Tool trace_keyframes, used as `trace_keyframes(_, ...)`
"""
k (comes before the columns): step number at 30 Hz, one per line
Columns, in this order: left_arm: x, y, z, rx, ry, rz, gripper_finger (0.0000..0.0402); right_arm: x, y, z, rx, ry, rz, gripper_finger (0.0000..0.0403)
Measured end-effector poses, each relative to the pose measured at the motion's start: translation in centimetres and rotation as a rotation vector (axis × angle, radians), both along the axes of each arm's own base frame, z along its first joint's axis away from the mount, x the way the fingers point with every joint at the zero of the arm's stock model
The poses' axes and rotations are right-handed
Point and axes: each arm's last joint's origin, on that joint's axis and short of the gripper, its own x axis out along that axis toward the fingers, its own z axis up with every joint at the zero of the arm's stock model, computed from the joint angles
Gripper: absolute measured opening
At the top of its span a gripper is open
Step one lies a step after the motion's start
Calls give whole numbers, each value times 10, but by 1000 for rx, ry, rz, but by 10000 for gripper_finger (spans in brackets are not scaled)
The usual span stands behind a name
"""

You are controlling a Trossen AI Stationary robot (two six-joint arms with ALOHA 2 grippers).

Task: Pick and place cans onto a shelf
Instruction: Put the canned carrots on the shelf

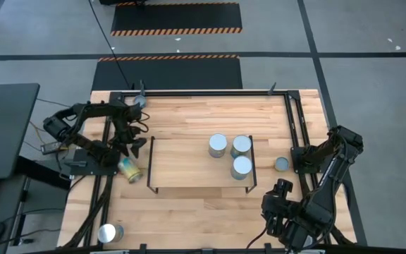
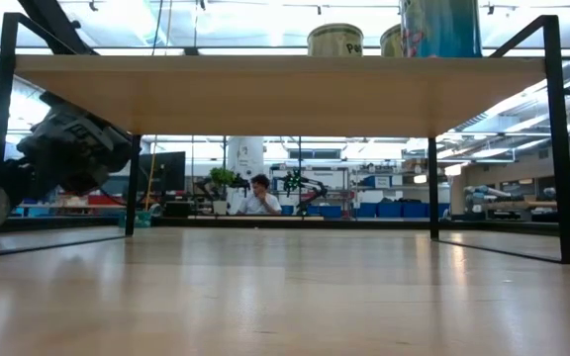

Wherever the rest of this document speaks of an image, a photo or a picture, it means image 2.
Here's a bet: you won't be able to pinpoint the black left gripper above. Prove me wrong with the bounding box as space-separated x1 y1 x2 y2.
5 101 133 207

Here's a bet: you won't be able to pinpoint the black monitor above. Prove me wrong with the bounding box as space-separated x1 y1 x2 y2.
139 150 187 195

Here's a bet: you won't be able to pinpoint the blue bin white label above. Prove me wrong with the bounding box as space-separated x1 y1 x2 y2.
362 174 393 190

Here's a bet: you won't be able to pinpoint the yellow pole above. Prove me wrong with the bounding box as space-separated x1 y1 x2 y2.
145 137 159 212

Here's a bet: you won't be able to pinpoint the long background table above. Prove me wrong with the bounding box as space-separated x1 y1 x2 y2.
15 201 128 219

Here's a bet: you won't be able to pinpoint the blue peaches label tin can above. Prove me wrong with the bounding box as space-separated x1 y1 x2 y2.
400 0 484 58

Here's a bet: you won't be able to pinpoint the green box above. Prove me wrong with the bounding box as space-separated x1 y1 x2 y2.
118 211 153 229

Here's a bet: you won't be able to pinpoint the metal rack white panel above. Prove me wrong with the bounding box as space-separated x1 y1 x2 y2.
268 164 351 219

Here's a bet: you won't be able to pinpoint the white round pillar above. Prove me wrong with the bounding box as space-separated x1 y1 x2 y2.
227 136 265 215

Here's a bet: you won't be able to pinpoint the red storage box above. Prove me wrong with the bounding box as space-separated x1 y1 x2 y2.
86 194 126 207

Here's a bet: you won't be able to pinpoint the potted green plant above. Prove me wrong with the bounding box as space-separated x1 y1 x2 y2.
209 166 238 217

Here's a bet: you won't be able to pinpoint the wooden background table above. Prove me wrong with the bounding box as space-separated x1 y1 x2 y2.
480 199 570 223

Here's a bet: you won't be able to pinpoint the metal storage rack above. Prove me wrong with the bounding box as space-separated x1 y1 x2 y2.
351 166 453 220

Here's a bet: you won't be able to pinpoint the pale green label tin can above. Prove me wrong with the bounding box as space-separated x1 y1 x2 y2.
306 22 365 57

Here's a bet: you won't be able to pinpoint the wooden shelf black metal legs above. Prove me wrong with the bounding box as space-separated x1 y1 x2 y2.
0 12 570 265

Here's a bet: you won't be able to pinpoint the cream tin can dark lettering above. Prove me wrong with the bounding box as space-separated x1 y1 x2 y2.
379 23 405 57

